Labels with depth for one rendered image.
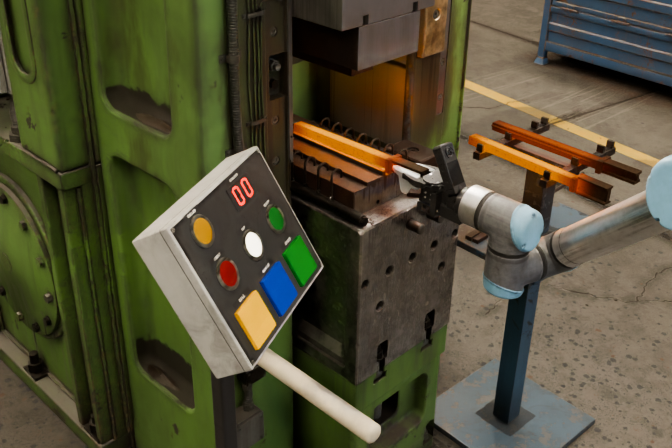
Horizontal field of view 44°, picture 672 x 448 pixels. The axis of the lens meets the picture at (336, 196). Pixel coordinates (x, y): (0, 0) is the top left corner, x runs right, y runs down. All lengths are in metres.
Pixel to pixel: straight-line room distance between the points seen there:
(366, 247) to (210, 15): 0.63
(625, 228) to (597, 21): 4.08
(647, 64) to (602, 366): 2.89
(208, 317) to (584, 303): 2.21
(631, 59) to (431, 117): 3.46
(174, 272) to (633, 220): 0.86
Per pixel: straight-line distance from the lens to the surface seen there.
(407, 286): 2.09
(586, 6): 5.74
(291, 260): 1.54
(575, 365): 3.05
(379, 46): 1.80
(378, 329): 2.07
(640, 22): 5.55
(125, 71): 2.00
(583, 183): 2.05
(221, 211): 1.43
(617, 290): 3.49
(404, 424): 2.48
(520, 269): 1.80
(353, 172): 1.95
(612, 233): 1.71
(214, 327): 1.38
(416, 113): 2.21
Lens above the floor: 1.85
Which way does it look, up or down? 28 degrees down
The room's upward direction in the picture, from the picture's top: 1 degrees clockwise
